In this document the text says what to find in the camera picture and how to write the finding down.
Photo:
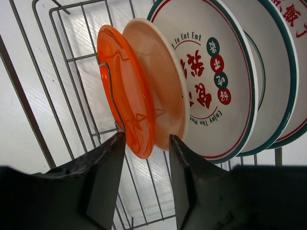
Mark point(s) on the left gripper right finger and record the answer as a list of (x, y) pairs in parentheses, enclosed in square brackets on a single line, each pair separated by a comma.
[(207, 197)]

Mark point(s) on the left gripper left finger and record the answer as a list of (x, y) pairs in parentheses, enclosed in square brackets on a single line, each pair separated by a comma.
[(78, 195)]

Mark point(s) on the white plate red lettering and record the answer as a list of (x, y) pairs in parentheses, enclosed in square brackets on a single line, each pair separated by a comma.
[(219, 70)]

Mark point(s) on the cream peach plate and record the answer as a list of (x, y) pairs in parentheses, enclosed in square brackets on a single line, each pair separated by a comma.
[(165, 77)]

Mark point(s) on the grey wire dish rack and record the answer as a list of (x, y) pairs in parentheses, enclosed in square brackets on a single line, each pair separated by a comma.
[(64, 90)]

